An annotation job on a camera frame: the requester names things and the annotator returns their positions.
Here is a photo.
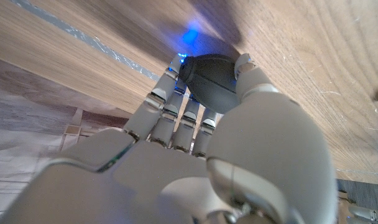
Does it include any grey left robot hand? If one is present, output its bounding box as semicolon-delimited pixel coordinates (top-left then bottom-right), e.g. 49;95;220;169
346;205;378;224

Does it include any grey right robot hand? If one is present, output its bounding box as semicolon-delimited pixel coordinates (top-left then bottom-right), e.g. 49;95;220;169
0;52;339;224

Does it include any black rubber air blower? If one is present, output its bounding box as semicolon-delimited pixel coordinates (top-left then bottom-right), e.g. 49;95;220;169
177;53;241;114

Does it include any printed fabric backdrop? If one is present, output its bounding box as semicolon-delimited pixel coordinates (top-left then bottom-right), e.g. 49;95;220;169
0;55;134;215

